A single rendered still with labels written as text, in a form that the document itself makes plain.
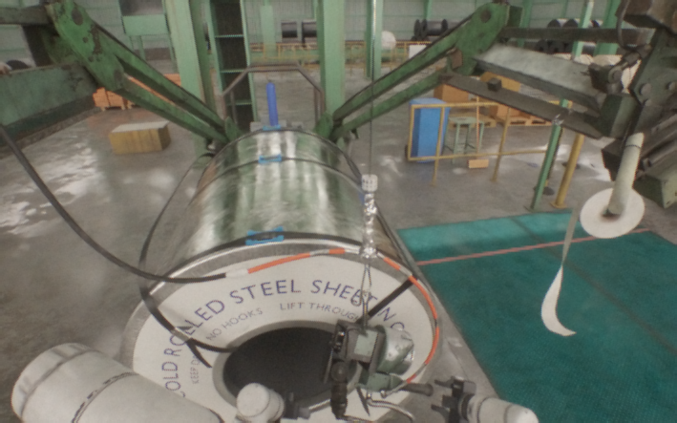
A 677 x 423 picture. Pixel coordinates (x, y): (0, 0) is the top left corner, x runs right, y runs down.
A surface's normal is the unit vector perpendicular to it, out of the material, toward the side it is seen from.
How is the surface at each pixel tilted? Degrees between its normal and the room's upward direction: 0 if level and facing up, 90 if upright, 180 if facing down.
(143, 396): 25
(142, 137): 90
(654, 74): 90
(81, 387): 6
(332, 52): 90
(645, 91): 90
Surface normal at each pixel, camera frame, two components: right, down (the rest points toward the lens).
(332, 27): 0.16, 0.47
